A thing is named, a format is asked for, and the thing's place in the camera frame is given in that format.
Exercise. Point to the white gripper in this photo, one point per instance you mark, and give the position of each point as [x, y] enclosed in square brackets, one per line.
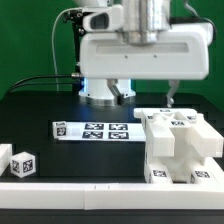
[180, 53]

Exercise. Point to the long white chair back post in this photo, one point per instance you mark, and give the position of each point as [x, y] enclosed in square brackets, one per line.
[178, 134]

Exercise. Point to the white chair seat piece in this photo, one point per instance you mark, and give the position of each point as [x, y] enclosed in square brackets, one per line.
[179, 166]

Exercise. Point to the small white tagged cube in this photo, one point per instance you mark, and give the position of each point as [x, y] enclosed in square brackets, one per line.
[59, 128]

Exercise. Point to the white sheet with tags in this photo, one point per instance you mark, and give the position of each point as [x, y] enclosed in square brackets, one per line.
[96, 131]

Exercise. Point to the white tagged cube front left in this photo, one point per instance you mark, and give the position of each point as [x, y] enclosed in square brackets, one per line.
[22, 164]

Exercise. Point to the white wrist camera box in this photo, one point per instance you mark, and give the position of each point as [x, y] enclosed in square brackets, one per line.
[103, 19]

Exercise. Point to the white U-shaped boundary frame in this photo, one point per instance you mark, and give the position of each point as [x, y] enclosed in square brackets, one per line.
[110, 196]

